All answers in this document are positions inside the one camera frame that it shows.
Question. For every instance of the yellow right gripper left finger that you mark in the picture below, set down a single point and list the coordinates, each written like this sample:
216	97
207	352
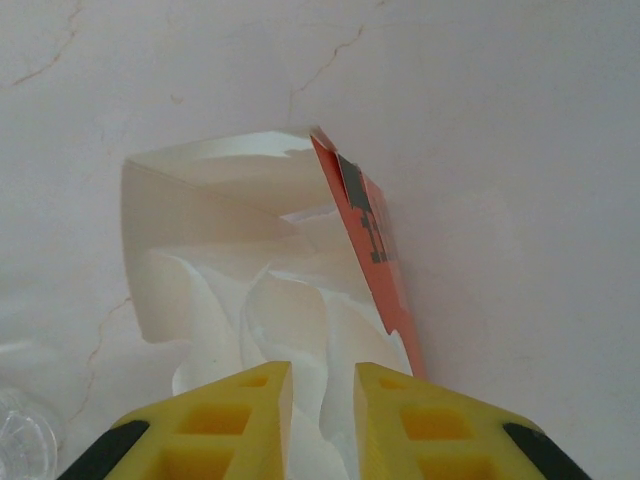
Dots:
210	430

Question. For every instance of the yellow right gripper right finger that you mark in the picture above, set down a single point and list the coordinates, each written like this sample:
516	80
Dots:
440	435

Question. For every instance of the white paper coffee filter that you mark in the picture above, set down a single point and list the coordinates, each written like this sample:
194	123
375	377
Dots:
320	415
360	330
205	325

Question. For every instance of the clear plastic coffee dripper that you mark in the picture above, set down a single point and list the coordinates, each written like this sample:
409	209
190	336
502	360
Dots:
25	435

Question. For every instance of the orange and white filter box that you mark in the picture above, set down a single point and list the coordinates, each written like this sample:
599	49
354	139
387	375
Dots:
370	240

